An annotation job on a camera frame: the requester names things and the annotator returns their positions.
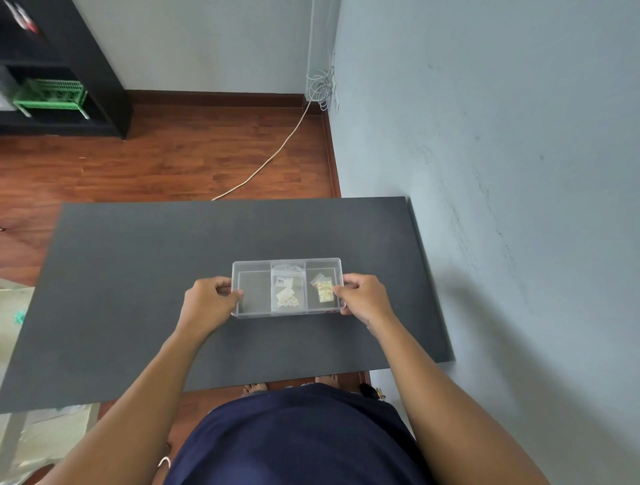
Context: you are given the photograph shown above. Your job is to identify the person's right hand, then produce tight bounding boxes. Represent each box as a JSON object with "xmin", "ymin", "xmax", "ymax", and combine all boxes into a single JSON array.
[{"xmin": 332, "ymin": 272, "xmax": 396, "ymax": 331}]

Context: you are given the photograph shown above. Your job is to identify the person's left hand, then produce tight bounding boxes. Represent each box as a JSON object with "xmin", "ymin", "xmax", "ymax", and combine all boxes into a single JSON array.
[{"xmin": 175, "ymin": 276, "xmax": 245, "ymax": 344}]

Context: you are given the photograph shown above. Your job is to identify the zip bag with mixed beads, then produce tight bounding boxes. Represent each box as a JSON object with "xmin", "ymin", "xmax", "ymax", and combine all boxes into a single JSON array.
[{"xmin": 309, "ymin": 272, "xmax": 337, "ymax": 304}]

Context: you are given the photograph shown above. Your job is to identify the clear plastic lid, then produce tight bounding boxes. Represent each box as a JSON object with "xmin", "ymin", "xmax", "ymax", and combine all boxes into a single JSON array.
[{"xmin": 231, "ymin": 257, "xmax": 346, "ymax": 316}]

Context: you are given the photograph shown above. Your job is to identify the zip bag with white beads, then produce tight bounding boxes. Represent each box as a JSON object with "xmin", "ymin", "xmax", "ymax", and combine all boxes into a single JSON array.
[{"xmin": 273, "ymin": 279, "xmax": 305, "ymax": 312}]

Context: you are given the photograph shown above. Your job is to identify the clear plastic compartment box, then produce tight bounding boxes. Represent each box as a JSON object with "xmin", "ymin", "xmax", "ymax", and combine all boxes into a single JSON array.
[{"xmin": 231, "ymin": 257, "xmax": 347, "ymax": 320}]

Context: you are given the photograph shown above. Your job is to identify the zip bag with flower beads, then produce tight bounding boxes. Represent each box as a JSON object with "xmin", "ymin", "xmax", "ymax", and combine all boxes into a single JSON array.
[{"xmin": 271, "ymin": 264, "xmax": 307, "ymax": 292}]

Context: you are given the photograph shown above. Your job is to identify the person's left forearm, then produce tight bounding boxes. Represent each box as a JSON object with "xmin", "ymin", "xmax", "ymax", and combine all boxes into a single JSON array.
[{"xmin": 39, "ymin": 324, "xmax": 211, "ymax": 485}]

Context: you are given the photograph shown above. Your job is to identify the person's right forearm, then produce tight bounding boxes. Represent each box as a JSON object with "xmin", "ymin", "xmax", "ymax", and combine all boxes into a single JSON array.
[{"xmin": 367, "ymin": 319, "xmax": 551, "ymax": 485}]

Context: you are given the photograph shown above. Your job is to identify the person's navy clothing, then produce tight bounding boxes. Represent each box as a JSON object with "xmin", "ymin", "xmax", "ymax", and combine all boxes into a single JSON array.
[{"xmin": 165, "ymin": 383, "xmax": 431, "ymax": 485}]

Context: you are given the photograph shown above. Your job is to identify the cream utility cart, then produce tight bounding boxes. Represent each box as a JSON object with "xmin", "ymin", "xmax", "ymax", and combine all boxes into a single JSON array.
[{"xmin": 0, "ymin": 279, "xmax": 101, "ymax": 485}]

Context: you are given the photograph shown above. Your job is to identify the black shelf unit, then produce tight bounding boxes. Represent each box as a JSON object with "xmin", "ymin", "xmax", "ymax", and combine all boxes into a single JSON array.
[{"xmin": 0, "ymin": 0, "xmax": 134, "ymax": 141}]

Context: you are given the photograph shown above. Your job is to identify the green plastic basket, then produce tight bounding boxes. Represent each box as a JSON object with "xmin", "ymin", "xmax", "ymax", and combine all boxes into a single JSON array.
[{"xmin": 12, "ymin": 78, "xmax": 91, "ymax": 121}]

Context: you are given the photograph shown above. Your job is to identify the red nail polish bottles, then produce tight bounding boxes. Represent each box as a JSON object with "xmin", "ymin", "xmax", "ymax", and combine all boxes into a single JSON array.
[{"xmin": 2, "ymin": 0, "xmax": 41, "ymax": 36}]

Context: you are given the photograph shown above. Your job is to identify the cream cable on floor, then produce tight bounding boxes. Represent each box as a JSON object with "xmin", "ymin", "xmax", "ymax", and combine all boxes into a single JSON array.
[{"xmin": 211, "ymin": 97, "xmax": 313, "ymax": 202}]

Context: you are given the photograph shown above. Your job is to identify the coiled white cables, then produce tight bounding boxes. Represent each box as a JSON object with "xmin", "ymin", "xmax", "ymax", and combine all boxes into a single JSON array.
[{"xmin": 305, "ymin": 67, "xmax": 335, "ymax": 113}]

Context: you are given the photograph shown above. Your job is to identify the white wall conduit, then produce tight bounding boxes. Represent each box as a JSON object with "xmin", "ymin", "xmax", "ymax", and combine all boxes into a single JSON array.
[{"xmin": 305, "ymin": 0, "xmax": 342, "ymax": 76}]

